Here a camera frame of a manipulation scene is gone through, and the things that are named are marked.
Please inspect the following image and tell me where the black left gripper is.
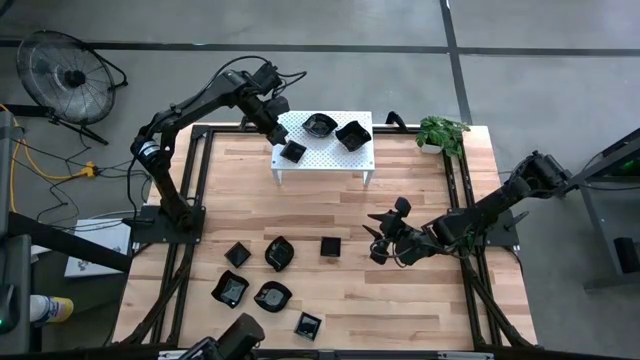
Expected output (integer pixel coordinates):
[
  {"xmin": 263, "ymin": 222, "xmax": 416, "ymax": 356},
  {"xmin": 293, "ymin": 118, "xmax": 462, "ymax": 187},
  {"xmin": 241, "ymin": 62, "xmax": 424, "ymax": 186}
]
[{"xmin": 248, "ymin": 97, "xmax": 293, "ymax": 149}]

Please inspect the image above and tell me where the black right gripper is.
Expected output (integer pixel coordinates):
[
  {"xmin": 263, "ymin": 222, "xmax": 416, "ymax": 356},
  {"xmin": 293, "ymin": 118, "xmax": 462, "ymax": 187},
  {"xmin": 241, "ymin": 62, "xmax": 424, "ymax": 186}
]
[{"xmin": 362, "ymin": 196, "xmax": 436, "ymax": 266}]

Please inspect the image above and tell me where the black small square plate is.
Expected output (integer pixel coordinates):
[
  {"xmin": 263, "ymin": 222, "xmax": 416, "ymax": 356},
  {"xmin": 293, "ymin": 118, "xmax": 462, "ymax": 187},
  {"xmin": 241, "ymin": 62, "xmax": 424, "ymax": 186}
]
[
  {"xmin": 319, "ymin": 235, "xmax": 343, "ymax": 259},
  {"xmin": 223, "ymin": 241, "xmax": 253, "ymax": 269},
  {"xmin": 293, "ymin": 311, "xmax": 323, "ymax": 343},
  {"xmin": 278, "ymin": 139, "xmax": 308, "ymax": 165}
]

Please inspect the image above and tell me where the black round lobed plate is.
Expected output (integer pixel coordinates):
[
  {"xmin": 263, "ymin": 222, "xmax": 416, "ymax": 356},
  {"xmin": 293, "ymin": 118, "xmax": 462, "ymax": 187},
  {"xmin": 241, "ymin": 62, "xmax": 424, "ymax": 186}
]
[
  {"xmin": 263, "ymin": 235, "xmax": 296, "ymax": 273},
  {"xmin": 301, "ymin": 112, "xmax": 340, "ymax": 140},
  {"xmin": 252, "ymin": 280, "xmax": 293, "ymax": 314}
]

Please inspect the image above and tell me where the black wavy square plate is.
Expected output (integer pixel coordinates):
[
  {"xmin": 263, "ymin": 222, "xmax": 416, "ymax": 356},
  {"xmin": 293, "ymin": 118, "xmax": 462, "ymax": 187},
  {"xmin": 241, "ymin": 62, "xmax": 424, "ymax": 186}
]
[
  {"xmin": 210, "ymin": 269, "xmax": 251, "ymax": 309},
  {"xmin": 334, "ymin": 119, "xmax": 373, "ymax": 153}
]

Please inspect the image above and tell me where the white perforated metal shelf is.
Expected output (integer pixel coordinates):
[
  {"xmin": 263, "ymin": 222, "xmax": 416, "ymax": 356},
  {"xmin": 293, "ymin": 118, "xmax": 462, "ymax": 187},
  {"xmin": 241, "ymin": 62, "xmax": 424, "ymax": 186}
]
[{"xmin": 269, "ymin": 110, "xmax": 376, "ymax": 189}]

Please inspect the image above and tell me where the green plant in white pot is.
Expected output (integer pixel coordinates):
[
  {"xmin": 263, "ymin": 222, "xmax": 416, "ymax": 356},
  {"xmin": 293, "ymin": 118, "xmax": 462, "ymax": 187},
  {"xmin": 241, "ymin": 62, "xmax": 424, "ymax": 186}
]
[{"xmin": 415, "ymin": 115, "xmax": 472, "ymax": 159}]

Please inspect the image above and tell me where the black floor fan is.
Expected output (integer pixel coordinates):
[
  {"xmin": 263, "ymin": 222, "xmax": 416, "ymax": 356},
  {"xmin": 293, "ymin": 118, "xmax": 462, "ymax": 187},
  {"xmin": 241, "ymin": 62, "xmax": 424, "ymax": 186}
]
[{"xmin": 14, "ymin": 29, "xmax": 129, "ymax": 147}]

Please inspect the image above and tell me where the white cardboard box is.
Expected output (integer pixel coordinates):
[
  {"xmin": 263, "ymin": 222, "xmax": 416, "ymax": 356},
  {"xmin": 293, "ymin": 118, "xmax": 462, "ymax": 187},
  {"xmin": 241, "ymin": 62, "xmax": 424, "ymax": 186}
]
[{"xmin": 63, "ymin": 218, "xmax": 134, "ymax": 279}]

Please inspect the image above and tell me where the black metal cart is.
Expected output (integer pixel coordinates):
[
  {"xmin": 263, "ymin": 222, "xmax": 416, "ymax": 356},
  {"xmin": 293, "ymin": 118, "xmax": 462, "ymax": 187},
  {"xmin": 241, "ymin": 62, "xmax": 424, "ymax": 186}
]
[{"xmin": 549, "ymin": 127, "xmax": 640, "ymax": 292}]

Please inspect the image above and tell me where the black diagonal beam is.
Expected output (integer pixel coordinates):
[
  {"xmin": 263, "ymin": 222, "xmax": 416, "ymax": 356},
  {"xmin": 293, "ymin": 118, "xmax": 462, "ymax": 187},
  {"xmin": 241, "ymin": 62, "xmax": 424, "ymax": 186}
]
[{"xmin": 0, "ymin": 211, "xmax": 134, "ymax": 274}]

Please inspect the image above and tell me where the black cylinder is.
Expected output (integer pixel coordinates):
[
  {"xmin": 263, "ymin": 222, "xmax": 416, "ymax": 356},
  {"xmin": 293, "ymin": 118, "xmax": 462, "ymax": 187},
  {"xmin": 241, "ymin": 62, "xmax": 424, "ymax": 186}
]
[{"xmin": 613, "ymin": 236, "xmax": 640, "ymax": 275}]

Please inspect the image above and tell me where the white and yellow spray can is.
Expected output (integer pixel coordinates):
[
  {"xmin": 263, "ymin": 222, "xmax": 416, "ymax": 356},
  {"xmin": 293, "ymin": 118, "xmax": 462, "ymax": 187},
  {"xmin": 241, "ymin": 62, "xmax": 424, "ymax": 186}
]
[{"xmin": 28, "ymin": 294, "xmax": 75, "ymax": 325}]

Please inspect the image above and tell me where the grey equipment cabinet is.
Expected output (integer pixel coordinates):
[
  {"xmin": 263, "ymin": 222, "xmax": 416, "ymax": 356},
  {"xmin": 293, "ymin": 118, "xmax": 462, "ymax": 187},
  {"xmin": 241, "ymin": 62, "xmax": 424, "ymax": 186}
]
[{"xmin": 0, "ymin": 109, "xmax": 34, "ymax": 354}]

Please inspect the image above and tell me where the black aluminium table frame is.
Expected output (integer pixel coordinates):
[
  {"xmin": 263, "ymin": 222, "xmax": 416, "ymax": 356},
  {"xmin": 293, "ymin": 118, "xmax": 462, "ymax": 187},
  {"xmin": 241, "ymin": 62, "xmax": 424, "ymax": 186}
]
[{"xmin": 118, "ymin": 122, "xmax": 540, "ymax": 350}]

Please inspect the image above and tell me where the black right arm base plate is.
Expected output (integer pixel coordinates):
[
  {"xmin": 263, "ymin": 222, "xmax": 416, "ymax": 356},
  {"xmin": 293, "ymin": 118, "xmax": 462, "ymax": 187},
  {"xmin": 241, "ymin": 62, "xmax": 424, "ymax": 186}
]
[{"xmin": 448, "ymin": 207, "xmax": 530, "ymax": 248}]

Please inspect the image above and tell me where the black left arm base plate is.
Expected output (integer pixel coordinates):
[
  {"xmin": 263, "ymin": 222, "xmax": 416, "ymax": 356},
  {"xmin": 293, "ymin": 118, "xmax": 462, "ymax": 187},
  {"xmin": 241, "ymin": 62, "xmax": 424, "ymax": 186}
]
[{"xmin": 122, "ymin": 204, "xmax": 207, "ymax": 245}]

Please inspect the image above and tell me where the yellow extension cable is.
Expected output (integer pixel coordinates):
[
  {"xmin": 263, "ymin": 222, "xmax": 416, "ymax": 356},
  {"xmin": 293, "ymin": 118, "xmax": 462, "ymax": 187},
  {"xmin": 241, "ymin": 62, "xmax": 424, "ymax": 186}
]
[{"xmin": 0, "ymin": 102, "xmax": 89, "ymax": 214}]

